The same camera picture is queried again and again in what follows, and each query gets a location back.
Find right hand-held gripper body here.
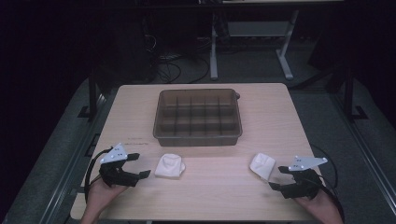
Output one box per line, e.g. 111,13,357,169
280,155,329,200

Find brown divided plastic box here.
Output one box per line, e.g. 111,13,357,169
152,88,244,147

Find hand-held gripper cable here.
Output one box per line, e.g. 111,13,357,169
318,178,346,223
83,147,114,203

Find right hand-held gripper cable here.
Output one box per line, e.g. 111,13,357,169
318,178,346,223

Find left hand-held gripper cable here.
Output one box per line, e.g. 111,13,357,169
83,147,114,203

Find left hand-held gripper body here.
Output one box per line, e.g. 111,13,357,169
99,143,140,188

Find black frame post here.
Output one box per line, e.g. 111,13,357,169
78,66,99,121
343,66,369,123

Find white-legged desk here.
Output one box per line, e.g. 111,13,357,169
199,0,345,81

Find white sock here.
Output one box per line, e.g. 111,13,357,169
248,152,277,182
154,153,187,179

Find person's left hand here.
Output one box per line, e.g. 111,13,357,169
84,178,129,216

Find thin black cable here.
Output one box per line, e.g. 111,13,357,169
310,144,339,189

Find person's right hand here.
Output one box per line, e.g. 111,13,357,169
293,190,345,224

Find aluminium frame rail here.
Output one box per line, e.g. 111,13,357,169
38,92,109,224
330,92,396,217

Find black floor cables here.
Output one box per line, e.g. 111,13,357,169
153,52,211,85

